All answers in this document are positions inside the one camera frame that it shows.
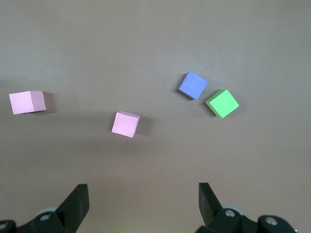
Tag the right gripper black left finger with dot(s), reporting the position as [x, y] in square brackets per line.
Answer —
[73, 208]

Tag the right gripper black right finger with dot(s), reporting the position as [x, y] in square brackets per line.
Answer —
[211, 208]

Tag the light pink foam cube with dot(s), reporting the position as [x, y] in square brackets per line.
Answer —
[24, 103]
[125, 124]

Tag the green foam cube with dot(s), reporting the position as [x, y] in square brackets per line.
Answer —
[222, 104]

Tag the purple foam cube with dents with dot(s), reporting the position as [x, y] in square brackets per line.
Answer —
[193, 85]

